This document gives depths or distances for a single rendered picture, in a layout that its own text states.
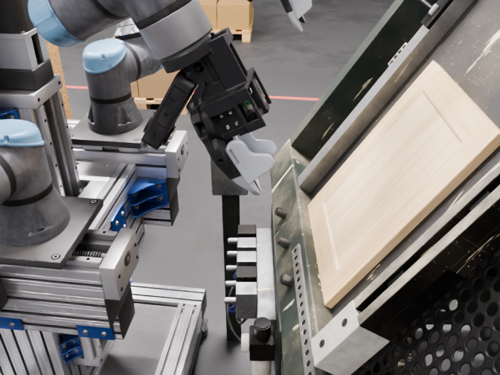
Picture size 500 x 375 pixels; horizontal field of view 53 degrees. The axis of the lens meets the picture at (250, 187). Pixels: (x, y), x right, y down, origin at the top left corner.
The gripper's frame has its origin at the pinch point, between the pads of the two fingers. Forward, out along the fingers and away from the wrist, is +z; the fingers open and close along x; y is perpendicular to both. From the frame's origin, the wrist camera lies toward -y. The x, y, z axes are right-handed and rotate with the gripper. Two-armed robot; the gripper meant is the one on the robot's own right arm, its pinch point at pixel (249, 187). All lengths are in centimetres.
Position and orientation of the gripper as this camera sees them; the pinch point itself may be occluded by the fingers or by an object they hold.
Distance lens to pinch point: 67.9
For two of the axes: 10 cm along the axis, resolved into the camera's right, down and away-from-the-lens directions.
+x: 1.3, -5.4, 8.3
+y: 8.8, -3.3, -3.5
